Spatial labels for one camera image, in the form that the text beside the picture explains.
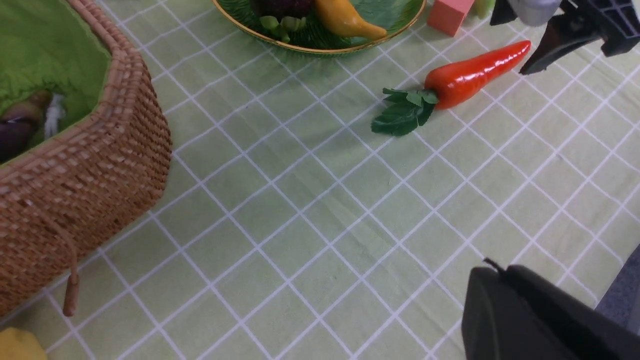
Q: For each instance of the yellow banana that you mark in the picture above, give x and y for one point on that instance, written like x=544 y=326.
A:
x=342 y=19

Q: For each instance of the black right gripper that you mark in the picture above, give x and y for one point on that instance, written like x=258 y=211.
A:
x=616 y=22

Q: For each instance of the woven wicker basket green lining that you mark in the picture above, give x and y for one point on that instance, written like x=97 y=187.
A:
x=101 y=157

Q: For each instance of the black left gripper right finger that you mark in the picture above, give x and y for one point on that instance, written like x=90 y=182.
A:
x=570 y=305

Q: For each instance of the pink foam cube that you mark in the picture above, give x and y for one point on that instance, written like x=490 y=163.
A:
x=447 y=16

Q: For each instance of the green bitter gourd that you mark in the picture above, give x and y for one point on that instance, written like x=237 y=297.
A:
x=483 y=8

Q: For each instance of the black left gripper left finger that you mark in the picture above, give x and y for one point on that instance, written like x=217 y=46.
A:
x=507 y=317

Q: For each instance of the purple mangosteen green cap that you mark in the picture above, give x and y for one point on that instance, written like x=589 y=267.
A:
x=282 y=17

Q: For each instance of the yellow foam cube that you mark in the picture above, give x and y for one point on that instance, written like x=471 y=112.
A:
x=18 y=344

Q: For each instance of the dark purple eggplant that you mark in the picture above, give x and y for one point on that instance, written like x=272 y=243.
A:
x=21 y=121

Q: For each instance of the orange carrot with leaves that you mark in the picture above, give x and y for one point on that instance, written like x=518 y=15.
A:
x=444 y=88

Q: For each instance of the green leaf-shaped glass plate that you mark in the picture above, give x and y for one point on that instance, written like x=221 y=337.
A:
x=396 y=16

